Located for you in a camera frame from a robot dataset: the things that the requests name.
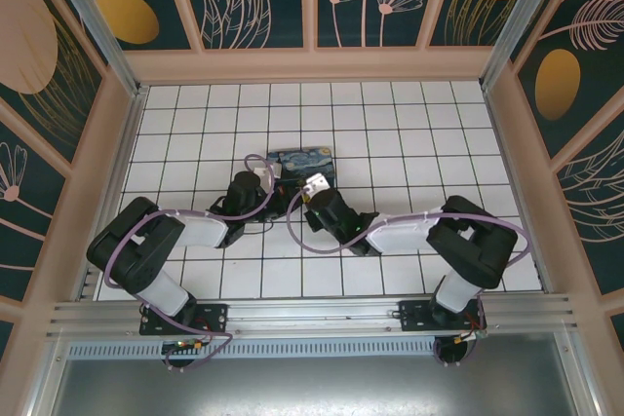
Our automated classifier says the starry night print tin box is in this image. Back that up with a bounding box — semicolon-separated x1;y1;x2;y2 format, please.
266;145;335;184

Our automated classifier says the grey metal sheet panel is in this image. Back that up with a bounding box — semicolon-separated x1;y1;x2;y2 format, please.
46;356;589;416

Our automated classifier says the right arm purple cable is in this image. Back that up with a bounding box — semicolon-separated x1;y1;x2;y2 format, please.
286;190;531;339

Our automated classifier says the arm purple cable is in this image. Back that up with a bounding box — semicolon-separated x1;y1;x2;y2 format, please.
105;153;275;371
286;190;531;339

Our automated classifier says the thin black cable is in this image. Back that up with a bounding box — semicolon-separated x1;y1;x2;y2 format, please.
242;219;275;236

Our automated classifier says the aluminium mounting rail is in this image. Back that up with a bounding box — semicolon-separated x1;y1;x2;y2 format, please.
46;292;579;340

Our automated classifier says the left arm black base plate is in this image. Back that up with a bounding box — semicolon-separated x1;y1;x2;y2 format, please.
139;302;229;337

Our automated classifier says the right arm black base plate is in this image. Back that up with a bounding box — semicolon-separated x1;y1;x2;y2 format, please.
398;298;488;335

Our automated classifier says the grey slotted cable duct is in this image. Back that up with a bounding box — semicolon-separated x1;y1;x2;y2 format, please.
65;339;563;359

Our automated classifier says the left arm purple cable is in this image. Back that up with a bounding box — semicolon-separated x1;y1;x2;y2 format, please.
105;153;275;371

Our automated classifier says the aluminium frame post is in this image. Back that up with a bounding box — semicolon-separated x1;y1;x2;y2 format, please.
479;0;582;92
38;0;150;96

